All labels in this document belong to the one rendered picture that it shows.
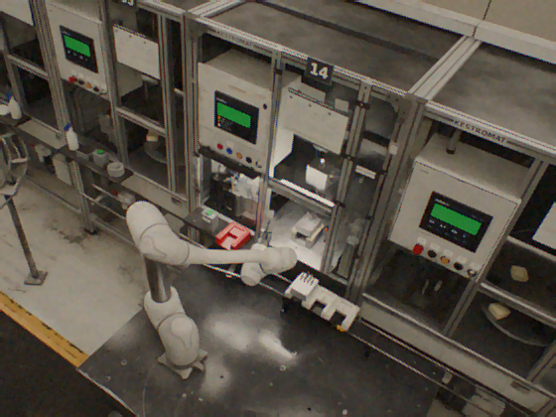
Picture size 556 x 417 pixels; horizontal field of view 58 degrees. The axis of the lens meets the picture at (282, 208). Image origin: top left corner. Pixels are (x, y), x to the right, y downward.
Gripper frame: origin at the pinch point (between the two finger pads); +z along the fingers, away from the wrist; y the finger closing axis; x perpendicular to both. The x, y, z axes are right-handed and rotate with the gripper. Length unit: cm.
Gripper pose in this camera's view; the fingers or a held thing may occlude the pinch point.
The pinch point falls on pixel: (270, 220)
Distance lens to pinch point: 264.1
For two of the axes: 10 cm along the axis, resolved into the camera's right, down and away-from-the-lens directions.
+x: -9.7, -1.3, 2.1
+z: 2.4, -6.7, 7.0
